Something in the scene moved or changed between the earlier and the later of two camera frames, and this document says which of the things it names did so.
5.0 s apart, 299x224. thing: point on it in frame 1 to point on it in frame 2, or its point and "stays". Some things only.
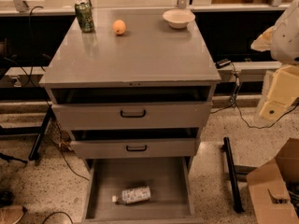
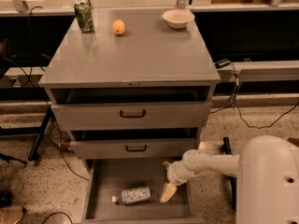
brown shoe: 11,214 stays
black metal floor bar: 234,187 stays
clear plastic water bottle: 134,195 stays
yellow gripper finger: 263,43 to 167,164
